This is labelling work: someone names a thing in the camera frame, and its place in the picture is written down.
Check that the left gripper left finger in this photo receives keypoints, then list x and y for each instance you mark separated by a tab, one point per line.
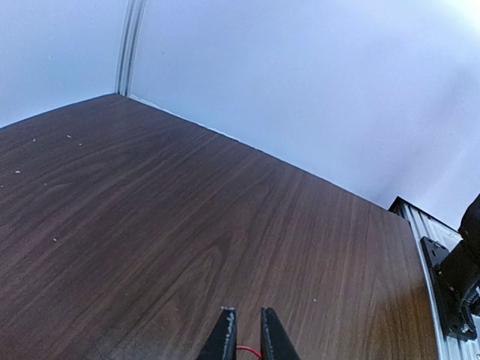
222	340

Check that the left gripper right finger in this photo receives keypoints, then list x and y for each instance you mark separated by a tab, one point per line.
275	343

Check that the front aluminium rail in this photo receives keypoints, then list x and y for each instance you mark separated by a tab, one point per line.
422	224

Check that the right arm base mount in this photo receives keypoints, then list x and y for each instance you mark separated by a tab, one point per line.
455	278

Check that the right aluminium frame post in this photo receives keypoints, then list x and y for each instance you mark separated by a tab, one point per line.
128	46

